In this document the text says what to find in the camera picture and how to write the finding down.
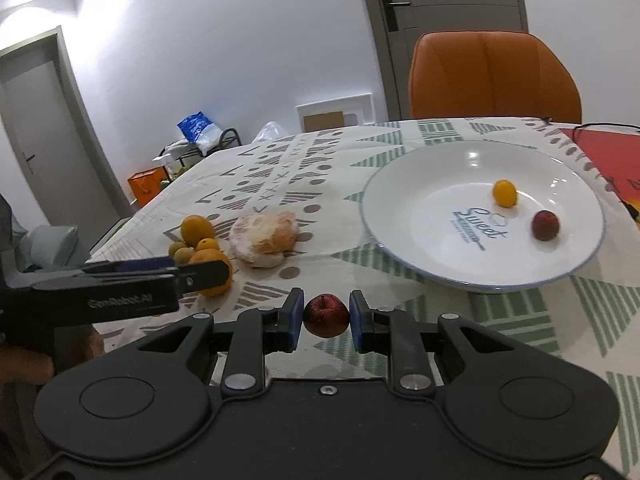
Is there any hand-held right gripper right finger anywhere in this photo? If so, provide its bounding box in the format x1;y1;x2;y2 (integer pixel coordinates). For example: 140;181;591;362
348;290;521;393

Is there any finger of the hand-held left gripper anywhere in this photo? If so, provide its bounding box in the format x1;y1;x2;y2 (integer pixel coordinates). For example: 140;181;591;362
34;259;232;297
85;256;175;275

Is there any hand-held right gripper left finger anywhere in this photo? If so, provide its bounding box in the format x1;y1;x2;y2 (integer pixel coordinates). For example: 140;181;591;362
127;287;306;396

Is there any orange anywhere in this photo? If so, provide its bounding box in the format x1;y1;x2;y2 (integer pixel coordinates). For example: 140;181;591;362
180;215;216;248
187;249;234;297

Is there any small red apple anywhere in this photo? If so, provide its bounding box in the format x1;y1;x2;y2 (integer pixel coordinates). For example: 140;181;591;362
303;294;350;338

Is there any peeled pomelo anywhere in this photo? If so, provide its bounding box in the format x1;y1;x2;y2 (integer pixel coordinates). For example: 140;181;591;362
229;211;301;268

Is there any white plate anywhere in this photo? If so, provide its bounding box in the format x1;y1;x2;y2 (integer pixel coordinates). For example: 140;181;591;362
361;141;606;295

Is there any small kumquat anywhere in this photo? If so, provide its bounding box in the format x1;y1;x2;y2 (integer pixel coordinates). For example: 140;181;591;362
492;179;518;209

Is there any red jujube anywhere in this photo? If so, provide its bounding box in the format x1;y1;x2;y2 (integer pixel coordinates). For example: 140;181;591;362
531;210;561;242

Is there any person's left hand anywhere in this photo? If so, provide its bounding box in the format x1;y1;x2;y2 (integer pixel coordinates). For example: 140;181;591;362
0;346;55;386

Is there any orange box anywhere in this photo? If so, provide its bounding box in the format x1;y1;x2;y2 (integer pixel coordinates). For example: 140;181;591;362
127;169;166;207

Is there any pale green cushioned stool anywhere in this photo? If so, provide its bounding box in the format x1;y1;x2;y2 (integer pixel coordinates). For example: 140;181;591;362
20;224;81;271

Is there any patterned tablecloth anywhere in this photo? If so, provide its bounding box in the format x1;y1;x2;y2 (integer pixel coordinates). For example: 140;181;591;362
87;116;640;480

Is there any black metal rack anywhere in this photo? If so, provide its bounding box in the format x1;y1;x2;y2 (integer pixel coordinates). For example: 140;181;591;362
159;127;243;181

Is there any blue plastic bag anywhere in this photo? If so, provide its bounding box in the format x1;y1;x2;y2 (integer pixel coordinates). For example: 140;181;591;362
177;111;216;143

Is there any white plastic bag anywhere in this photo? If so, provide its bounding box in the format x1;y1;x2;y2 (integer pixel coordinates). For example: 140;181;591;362
254;121;290;143

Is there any brown cardboard piece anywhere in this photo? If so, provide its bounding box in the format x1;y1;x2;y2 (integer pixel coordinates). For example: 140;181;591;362
303;110;346;132

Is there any white foam packaging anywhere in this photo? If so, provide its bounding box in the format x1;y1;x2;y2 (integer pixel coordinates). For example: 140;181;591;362
296;92;375;133

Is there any orange chair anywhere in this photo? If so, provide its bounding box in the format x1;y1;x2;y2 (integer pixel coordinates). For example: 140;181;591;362
407;31;583;123

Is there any red table mat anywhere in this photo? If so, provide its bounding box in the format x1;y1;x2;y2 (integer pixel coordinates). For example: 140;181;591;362
557;127;640;221

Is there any black door handle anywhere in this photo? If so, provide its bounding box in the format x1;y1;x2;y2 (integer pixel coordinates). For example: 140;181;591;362
381;0;411;31

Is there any black cable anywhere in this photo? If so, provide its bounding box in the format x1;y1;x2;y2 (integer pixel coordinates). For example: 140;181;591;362
572;121;640;143

